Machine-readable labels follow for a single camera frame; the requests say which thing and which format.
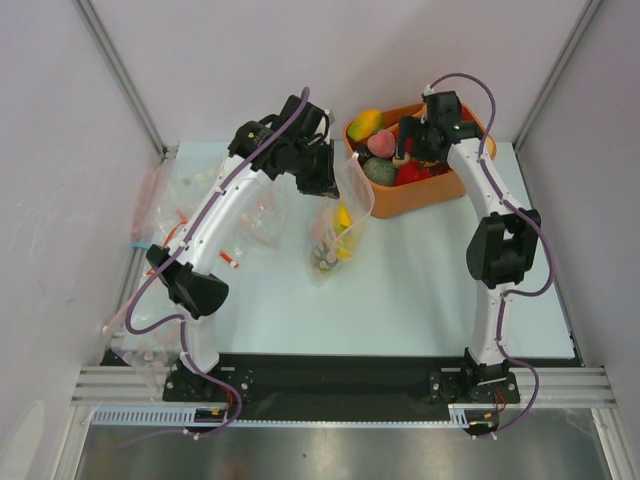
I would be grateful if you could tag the clear zip bag pile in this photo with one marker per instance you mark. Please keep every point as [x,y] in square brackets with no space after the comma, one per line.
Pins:
[173,192]

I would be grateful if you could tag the green brown toy melon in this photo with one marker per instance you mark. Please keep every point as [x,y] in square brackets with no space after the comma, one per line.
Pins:
[380,171]

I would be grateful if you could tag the yellow toy banana bunch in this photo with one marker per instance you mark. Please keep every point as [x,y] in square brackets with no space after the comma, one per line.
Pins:
[348,230]

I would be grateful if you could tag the orange plastic fruit basket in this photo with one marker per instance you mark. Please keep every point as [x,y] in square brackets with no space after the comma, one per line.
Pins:
[395,200]

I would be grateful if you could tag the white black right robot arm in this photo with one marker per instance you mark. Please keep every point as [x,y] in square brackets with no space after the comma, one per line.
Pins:
[503,246]

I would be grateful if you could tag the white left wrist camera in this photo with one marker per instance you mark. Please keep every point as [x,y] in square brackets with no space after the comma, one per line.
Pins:
[327,122]

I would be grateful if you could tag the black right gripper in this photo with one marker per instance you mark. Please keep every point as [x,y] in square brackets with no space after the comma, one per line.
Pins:
[407,138]

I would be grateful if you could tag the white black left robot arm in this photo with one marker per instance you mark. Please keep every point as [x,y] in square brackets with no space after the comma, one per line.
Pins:
[185,266]

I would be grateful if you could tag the pink toy peach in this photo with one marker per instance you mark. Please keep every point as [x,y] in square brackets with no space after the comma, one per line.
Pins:
[382,144]

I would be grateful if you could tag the clear red-dotted zip bag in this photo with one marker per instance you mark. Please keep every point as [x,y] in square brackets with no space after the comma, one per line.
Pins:
[356,193]

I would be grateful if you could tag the green red toy mango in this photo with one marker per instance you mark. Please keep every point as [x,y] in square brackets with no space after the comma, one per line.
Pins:
[325,257]

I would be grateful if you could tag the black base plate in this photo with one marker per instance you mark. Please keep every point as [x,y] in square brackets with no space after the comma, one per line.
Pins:
[351,411]

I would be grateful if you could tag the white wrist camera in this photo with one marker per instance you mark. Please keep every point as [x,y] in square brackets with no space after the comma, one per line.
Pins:
[429,94]
[327,122]

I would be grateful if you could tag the red toy apple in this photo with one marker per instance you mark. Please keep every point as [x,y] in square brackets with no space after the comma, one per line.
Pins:
[411,172]

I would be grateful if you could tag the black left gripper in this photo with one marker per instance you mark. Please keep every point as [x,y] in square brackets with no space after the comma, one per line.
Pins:
[325,184]

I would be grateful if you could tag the yellow green toy mango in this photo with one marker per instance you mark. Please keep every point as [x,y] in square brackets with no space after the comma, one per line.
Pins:
[365,125]

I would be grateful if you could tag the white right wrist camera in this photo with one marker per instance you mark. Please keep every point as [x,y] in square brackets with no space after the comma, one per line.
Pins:
[429,94]

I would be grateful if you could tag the aluminium front rail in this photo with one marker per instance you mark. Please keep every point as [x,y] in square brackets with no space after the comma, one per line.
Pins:
[548,388]

